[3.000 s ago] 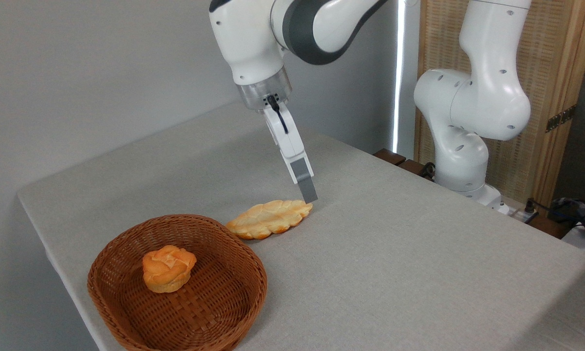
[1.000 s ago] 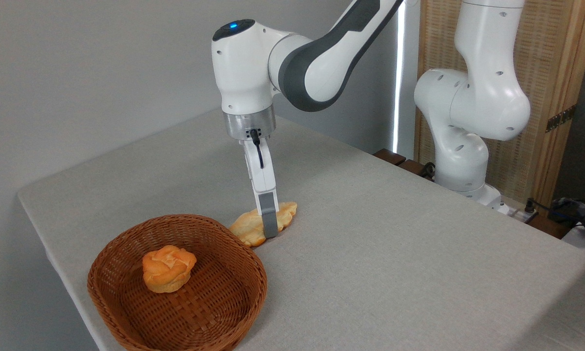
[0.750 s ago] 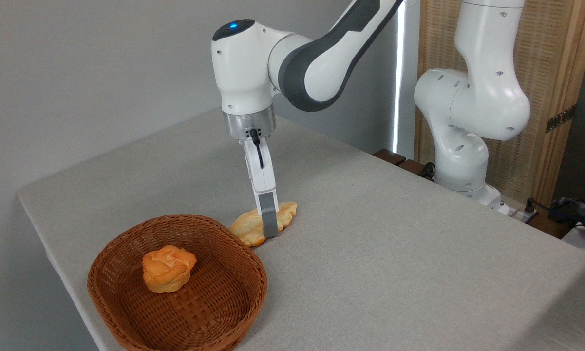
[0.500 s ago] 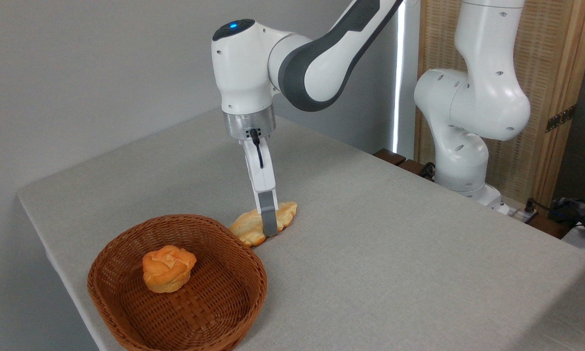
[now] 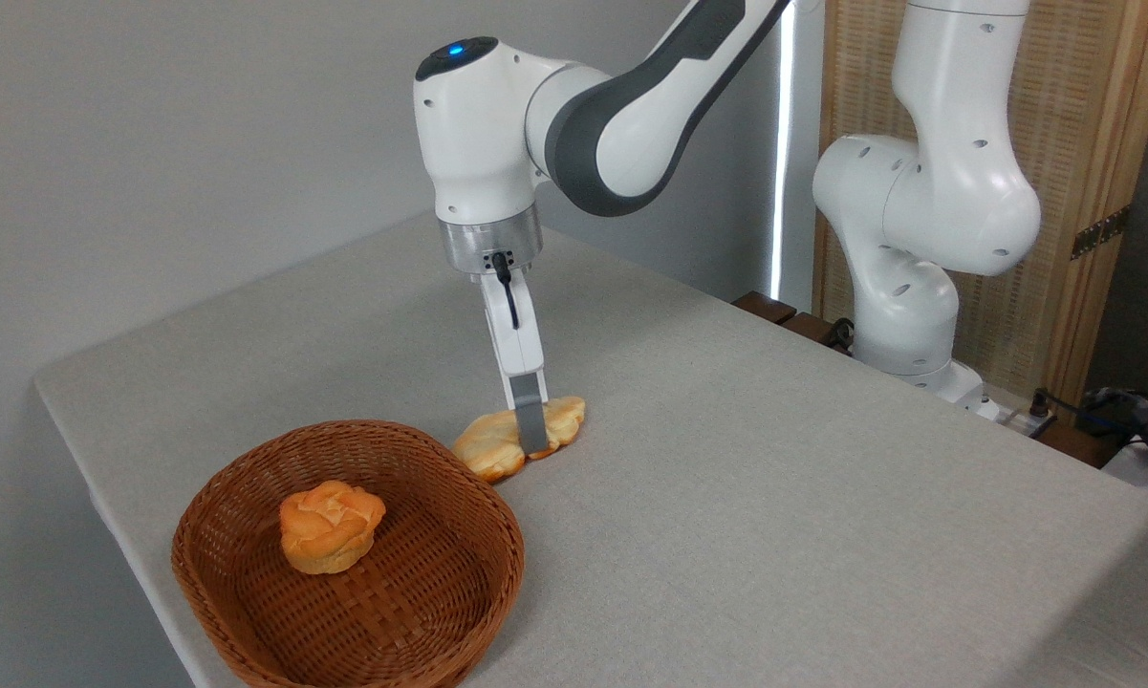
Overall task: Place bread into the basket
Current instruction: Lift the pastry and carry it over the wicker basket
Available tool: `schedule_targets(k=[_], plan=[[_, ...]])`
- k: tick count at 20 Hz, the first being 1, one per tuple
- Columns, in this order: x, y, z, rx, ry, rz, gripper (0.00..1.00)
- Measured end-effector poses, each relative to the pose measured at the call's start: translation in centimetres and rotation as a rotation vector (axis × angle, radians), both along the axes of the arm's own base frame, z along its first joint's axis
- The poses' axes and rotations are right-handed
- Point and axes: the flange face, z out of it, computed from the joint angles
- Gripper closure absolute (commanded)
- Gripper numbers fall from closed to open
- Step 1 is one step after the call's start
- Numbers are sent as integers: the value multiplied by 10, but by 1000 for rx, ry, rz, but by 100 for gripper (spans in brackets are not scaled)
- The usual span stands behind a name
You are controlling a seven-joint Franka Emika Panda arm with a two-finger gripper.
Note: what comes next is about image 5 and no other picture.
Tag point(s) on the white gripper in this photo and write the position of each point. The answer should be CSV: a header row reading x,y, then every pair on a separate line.
x,y
518,334

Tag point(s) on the long braided bread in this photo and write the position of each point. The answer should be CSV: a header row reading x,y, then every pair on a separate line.
x,y
487,449

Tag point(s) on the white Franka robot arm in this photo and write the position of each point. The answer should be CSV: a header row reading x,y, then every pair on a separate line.
x,y
483,143

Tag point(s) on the brown wicker basket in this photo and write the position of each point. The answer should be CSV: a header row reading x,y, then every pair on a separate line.
x,y
421,592

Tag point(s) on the round orange bread bun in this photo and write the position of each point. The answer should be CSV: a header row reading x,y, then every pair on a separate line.
x,y
330,527

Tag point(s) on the grey tablecloth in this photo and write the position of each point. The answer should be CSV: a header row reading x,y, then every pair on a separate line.
x,y
774,497

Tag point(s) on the dark brown wooden plank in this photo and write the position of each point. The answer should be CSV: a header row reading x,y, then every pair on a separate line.
x,y
808,327
765,307

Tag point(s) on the white power strip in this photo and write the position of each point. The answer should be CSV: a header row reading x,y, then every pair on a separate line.
x,y
1013,419

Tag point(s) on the brass screen hinge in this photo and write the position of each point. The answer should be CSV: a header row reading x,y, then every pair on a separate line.
x,y
1099,232

